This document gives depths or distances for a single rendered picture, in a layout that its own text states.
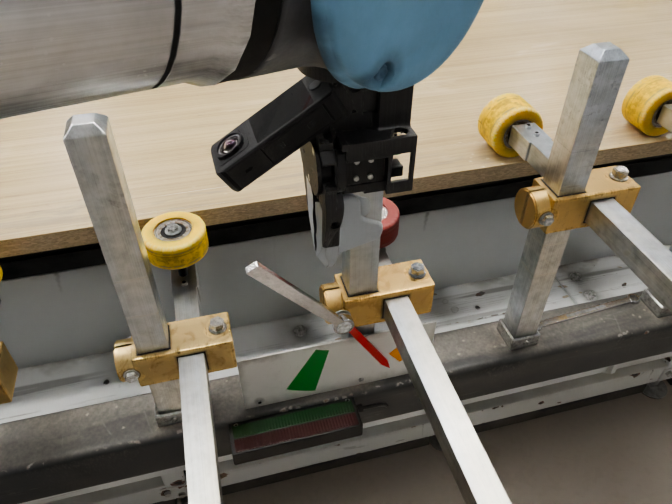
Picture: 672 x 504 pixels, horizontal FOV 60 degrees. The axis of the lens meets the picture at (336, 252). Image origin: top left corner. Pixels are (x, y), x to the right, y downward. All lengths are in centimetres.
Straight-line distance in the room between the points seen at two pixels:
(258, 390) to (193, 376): 12
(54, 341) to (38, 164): 27
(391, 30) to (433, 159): 70
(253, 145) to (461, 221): 59
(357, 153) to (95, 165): 23
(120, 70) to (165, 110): 88
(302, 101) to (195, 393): 36
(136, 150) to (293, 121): 53
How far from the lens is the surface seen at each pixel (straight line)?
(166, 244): 73
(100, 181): 55
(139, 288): 63
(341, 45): 18
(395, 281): 71
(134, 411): 84
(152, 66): 17
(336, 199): 46
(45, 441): 85
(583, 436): 172
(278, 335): 98
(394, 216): 75
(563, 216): 74
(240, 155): 45
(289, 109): 45
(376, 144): 45
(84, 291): 93
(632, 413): 182
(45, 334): 100
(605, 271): 120
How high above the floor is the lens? 136
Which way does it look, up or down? 41 degrees down
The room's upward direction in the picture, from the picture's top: straight up
